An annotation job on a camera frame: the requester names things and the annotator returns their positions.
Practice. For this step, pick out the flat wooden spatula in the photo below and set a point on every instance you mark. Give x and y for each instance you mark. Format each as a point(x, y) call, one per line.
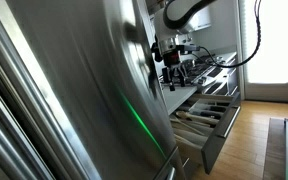
point(187, 138)

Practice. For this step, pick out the brown floor rug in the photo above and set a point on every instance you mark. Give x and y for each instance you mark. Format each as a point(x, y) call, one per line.
point(274, 150)

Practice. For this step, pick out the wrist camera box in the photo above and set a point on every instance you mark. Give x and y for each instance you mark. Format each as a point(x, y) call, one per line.
point(189, 48)

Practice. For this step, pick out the stainless gas stove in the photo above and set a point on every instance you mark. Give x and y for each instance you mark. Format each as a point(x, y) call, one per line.
point(190, 71)

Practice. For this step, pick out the round-bowl wooden spoon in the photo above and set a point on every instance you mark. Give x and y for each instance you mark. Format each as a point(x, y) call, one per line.
point(197, 117)

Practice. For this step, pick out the light wooden spoon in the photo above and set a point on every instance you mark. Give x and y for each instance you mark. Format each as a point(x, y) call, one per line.
point(189, 126)

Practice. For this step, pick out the white cutlery organizer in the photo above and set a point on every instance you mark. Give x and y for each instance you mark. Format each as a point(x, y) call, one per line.
point(204, 106)

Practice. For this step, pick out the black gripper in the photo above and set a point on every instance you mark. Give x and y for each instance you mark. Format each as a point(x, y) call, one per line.
point(171, 60)

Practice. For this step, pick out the bright glass door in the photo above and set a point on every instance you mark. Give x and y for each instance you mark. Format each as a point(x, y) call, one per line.
point(280, 40)

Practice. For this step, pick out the stainless steel refrigerator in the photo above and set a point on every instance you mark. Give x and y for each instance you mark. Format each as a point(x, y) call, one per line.
point(84, 83)

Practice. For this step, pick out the steel range hood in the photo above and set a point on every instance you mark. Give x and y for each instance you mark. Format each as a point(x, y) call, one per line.
point(154, 5)

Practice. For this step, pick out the gray-front kitchen drawer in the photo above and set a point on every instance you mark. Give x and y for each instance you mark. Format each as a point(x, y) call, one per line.
point(217, 146)

